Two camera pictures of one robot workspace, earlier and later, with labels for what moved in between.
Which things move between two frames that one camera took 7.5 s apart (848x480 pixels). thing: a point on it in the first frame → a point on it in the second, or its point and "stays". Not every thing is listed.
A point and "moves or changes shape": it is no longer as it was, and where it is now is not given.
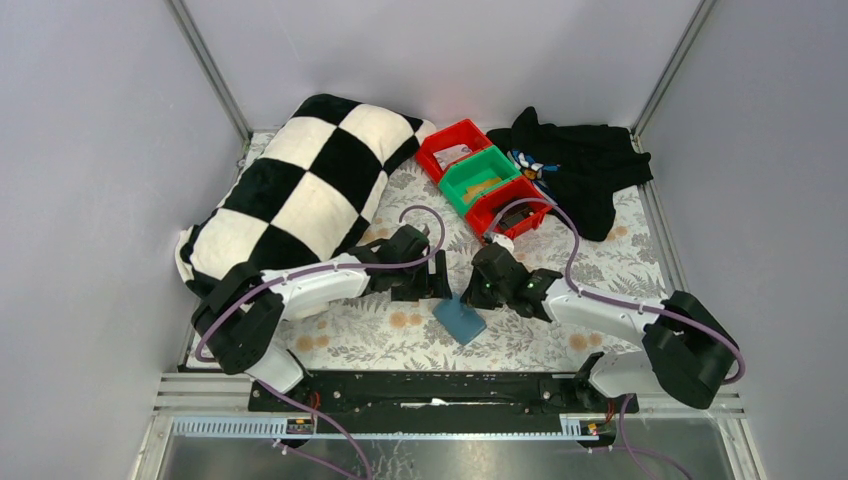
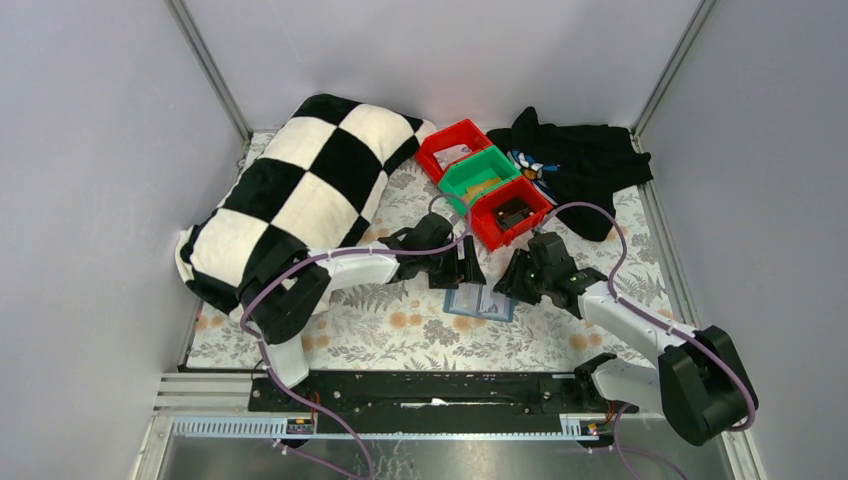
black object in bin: (515, 214) stays
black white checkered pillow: (304, 193) stays
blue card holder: (461, 321) moves or changes shape
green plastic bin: (465, 178) stays
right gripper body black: (482, 290) → (519, 281)
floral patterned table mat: (407, 334) stays
